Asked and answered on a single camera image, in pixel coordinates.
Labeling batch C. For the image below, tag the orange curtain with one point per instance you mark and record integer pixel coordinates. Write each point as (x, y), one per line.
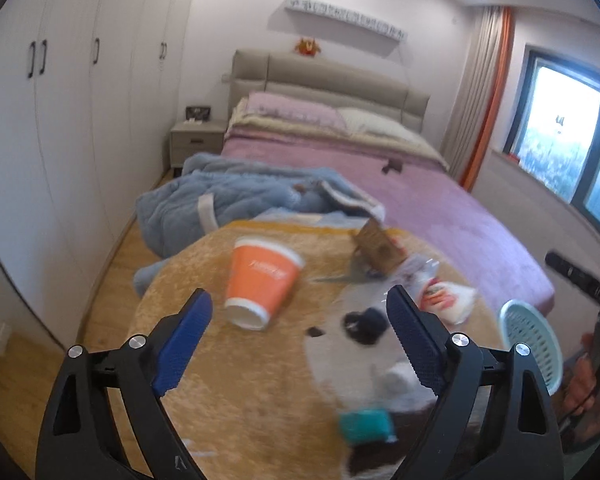
(490, 105)

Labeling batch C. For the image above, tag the teal packet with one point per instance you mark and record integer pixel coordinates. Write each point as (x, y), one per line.
(367, 425)

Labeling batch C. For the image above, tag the beige upholstered bed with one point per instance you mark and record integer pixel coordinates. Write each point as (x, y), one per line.
(330, 77)

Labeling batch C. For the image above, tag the blue quilt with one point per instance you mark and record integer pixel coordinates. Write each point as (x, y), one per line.
(220, 187)

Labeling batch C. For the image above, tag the white wall shelf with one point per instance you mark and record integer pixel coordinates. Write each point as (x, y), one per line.
(345, 16)

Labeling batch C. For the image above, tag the grey nightstand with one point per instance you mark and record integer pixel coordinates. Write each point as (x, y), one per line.
(197, 142)

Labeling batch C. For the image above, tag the clear plastic wrapper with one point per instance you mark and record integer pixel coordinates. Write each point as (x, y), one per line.
(420, 266)

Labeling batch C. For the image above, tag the person's right hand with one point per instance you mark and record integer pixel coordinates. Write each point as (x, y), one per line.
(580, 375)

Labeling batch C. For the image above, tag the purple bedsheet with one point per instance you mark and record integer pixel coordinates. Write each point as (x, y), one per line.
(430, 200)

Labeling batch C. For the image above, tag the brown cardboard box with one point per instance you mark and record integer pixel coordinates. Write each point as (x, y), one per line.
(377, 247)

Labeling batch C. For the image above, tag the black picture frame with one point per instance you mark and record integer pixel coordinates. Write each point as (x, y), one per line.
(198, 112)

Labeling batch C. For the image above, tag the yellow printed blanket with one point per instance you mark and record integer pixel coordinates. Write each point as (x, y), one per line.
(240, 385)

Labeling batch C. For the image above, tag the light blue plastic basket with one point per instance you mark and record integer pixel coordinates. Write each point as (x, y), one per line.
(530, 340)

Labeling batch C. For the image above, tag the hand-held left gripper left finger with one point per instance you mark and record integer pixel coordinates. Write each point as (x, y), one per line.
(185, 342)

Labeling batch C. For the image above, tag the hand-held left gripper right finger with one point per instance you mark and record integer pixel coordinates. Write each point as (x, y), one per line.
(420, 342)

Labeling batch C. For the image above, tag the purple pillow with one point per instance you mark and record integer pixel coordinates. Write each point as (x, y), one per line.
(295, 110)

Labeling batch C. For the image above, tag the white pillow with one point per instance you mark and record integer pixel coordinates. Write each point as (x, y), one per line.
(380, 122)

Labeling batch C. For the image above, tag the small dark object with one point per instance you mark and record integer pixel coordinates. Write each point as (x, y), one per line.
(393, 166)

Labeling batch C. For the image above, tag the white wardrobe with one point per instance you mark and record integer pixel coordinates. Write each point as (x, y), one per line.
(80, 135)

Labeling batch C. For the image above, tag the white red-label plastic packet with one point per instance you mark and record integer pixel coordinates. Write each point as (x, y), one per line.
(445, 300)

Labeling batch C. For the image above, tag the orange paper cup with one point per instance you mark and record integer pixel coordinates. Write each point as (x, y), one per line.
(260, 280)

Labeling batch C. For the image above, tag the orange plush toy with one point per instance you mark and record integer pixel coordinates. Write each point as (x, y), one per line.
(307, 47)

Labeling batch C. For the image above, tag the dark framed window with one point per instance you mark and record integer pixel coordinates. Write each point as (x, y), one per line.
(565, 125)

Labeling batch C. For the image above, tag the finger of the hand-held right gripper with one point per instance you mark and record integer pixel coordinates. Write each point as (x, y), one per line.
(580, 277)

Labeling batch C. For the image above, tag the grey curtain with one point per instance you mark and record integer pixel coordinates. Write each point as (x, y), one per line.
(472, 95)

